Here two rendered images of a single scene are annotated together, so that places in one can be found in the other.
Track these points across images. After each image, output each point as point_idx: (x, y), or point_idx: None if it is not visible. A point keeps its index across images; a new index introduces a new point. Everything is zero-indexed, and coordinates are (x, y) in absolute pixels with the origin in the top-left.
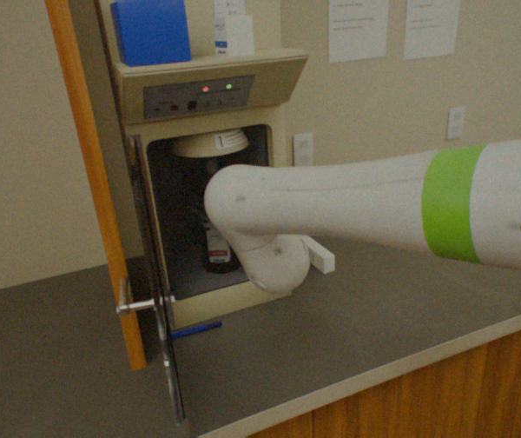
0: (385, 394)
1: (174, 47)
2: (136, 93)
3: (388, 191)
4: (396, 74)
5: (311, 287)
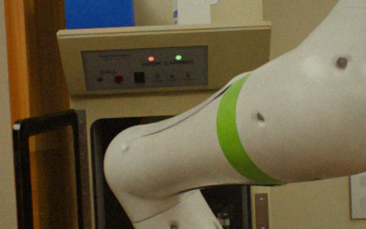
0: None
1: (114, 12)
2: (74, 58)
3: (205, 110)
4: None
5: None
